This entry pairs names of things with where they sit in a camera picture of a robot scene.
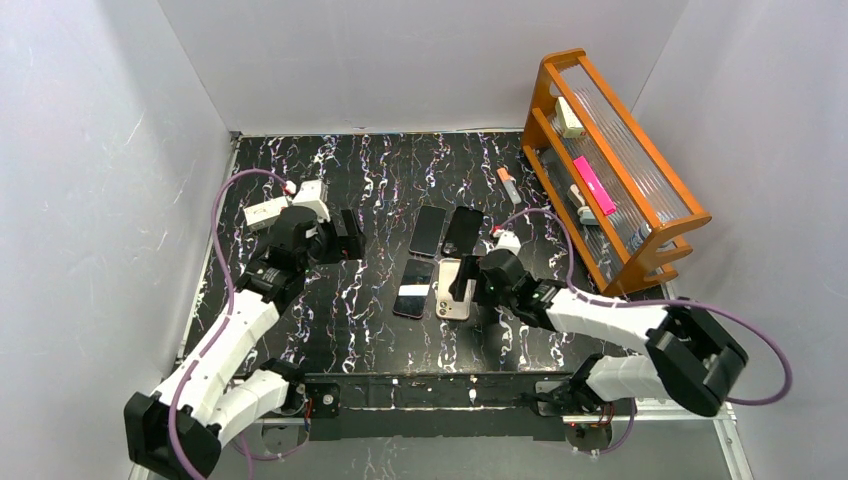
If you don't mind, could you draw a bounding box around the white grey small device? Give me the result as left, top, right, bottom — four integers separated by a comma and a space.
567, 184, 599, 226

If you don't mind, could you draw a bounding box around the black screen smartphone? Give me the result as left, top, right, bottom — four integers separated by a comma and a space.
408, 205, 446, 258

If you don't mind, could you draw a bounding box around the black phone case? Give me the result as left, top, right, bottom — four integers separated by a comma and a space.
441, 206, 484, 259

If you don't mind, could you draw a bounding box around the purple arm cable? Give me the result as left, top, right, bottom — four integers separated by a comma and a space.
493, 208, 794, 457
166, 168, 296, 480

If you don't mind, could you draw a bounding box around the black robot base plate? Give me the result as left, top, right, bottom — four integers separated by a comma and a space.
241, 370, 614, 452

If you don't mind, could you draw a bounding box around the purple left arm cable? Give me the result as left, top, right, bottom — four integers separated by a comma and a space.
166, 168, 296, 480

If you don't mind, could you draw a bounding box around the orange wooden shelf rack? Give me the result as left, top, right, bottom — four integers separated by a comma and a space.
521, 49, 712, 296

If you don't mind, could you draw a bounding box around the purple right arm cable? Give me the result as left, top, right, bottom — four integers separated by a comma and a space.
493, 208, 794, 457

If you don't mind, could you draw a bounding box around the pink cased smartphone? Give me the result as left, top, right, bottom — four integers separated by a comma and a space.
392, 259, 435, 319

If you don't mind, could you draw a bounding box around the white red small box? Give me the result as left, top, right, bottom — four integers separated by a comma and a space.
243, 196, 289, 232

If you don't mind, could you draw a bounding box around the pink flat box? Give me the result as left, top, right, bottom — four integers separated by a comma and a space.
573, 156, 617, 216

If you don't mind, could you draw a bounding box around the orange grey marker pen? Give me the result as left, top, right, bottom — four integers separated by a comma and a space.
497, 167, 523, 205

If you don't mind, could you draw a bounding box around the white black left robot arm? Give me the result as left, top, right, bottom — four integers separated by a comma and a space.
124, 204, 366, 479

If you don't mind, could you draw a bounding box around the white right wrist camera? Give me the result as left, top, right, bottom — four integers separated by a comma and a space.
491, 226, 521, 255

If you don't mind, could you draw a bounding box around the cream white box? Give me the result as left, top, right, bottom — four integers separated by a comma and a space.
551, 96, 586, 139

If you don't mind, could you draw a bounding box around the cream white phone case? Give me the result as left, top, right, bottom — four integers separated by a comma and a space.
435, 259, 476, 321

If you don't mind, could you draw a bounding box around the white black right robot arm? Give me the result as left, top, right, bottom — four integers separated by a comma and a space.
448, 249, 748, 417

